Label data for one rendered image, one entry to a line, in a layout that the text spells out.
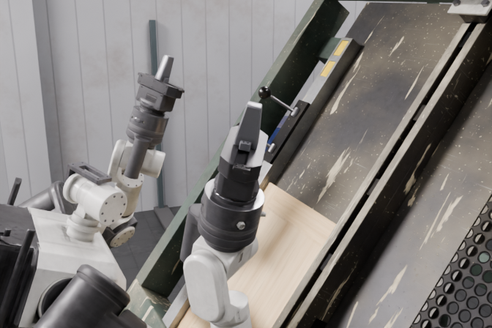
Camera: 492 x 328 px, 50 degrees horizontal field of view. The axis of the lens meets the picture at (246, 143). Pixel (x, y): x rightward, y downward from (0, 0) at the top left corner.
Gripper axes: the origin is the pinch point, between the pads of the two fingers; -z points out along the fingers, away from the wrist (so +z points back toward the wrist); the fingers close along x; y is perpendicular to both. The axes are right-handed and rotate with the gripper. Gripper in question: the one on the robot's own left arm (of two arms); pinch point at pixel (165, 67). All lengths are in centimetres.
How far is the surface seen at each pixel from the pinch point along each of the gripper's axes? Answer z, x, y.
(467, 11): -33, 56, -19
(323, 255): 24, 50, -5
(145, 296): 69, -1, -25
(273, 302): 42, 42, -11
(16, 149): 120, -236, -162
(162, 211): 144, -157, -255
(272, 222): 29.4, 29.6, -23.8
